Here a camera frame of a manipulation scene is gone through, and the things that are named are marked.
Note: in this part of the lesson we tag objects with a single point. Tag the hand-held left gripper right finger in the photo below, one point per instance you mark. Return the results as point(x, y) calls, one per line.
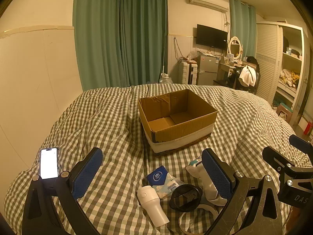
point(216, 171)

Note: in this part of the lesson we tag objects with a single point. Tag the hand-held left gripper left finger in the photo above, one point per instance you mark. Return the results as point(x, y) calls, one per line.
point(89, 169)

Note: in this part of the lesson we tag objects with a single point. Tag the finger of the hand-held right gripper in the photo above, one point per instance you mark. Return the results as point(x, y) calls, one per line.
point(276, 158)
point(302, 144)

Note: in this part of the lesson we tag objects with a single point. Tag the white handheld controller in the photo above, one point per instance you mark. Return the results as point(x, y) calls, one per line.
point(198, 171)

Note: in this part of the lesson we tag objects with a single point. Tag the black round lid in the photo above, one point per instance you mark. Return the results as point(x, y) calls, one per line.
point(185, 197)

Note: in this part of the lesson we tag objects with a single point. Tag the cardboard box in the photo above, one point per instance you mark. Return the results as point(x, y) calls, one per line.
point(181, 132)

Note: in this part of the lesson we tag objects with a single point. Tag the blue and white tissue packet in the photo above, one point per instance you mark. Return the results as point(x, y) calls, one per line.
point(157, 176)

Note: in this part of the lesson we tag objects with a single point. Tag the white bottle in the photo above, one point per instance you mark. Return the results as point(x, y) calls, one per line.
point(151, 204)

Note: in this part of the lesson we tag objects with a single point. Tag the small floor box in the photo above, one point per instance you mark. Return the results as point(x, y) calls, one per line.
point(285, 110)

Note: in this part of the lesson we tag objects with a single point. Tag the smartphone with lit screen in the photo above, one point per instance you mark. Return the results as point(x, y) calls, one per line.
point(49, 162)

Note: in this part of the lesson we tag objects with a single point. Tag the green checked blanket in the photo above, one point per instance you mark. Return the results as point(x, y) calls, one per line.
point(110, 127)

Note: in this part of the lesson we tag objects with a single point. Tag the pile of clothes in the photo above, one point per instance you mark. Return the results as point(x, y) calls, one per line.
point(288, 77)

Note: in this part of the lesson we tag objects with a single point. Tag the dark chair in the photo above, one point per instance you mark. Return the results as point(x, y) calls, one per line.
point(255, 84)

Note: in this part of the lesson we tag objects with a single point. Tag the white cloth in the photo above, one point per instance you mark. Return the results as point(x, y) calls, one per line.
point(248, 76)

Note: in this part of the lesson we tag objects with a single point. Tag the white louvred wardrobe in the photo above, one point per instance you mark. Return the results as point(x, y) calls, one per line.
point(267, 61)

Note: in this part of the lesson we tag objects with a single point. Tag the black bag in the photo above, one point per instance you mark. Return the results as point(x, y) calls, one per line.
point(251, 61)

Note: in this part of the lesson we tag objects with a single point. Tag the vanity desk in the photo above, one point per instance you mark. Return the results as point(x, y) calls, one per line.
point(223, 71)

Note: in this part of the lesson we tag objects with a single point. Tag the silver small fridge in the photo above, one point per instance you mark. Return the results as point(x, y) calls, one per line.
point(207, 69)

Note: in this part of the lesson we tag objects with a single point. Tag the white suitcase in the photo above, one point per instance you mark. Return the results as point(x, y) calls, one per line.
point(187, 73)

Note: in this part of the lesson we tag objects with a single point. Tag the large clear water bottle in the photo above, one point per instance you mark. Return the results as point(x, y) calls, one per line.
point(166, 78)

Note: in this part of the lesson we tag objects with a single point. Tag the white oval mirror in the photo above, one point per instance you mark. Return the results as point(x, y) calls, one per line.
point(234, 47)

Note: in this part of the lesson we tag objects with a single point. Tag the clear plastic bag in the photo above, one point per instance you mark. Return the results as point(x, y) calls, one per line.
point(192, 55)

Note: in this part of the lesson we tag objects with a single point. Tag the green curtain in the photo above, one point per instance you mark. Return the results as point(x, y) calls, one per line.
point(242, 27)
point(144, 34)
point(97, 34)

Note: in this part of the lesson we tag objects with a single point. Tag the white air conditioner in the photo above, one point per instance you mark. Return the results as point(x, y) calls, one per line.
point(207, 1)

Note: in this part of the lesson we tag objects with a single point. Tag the black wall television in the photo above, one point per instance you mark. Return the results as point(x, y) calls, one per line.
point(211, 36)

